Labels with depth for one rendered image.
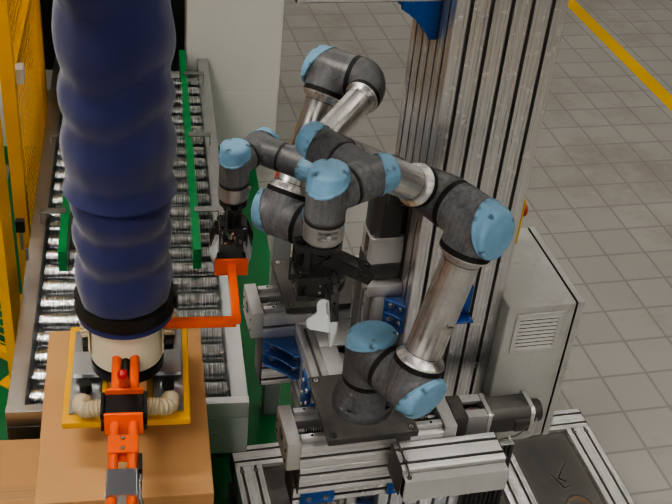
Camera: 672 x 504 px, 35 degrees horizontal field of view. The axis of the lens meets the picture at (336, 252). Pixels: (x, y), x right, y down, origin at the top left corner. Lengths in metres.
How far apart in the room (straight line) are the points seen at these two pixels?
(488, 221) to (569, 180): 3.54
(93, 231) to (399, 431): 0.86
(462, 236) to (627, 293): 2.82
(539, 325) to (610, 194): 3.00
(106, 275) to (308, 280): 0.54
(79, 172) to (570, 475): 2.16
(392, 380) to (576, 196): 3.33
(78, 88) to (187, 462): 0.96
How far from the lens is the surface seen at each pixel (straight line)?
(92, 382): 2.62
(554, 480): 3.74
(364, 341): 2.45
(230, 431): 3.31
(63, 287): 3.79
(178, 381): 2.61
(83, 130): 2.15
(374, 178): 1.94
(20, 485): 3.14
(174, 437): 2.66
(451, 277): 2.30
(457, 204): 2.26
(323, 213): 1.89
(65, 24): 2.09
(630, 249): 5.32
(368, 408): 2.56
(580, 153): 6.03
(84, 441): 2.67
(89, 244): 2.33
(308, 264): 1.98
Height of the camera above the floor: 2.84
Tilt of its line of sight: 35 degrees down
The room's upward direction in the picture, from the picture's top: 6 degrees clockwise
